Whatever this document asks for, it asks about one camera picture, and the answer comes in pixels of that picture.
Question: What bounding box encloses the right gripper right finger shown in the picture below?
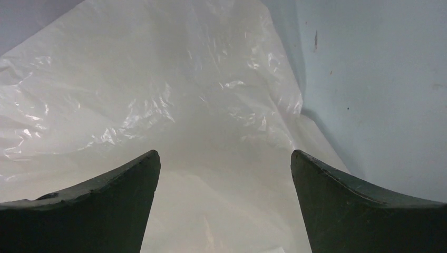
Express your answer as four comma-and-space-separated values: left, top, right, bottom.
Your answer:
290, 150, 446, 252

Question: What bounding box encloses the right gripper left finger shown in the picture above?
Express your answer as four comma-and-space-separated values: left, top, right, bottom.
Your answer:
1, 150, 161, 252

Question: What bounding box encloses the translucent cream trash bag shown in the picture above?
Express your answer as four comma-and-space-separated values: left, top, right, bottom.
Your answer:
1, 1, 342, 252

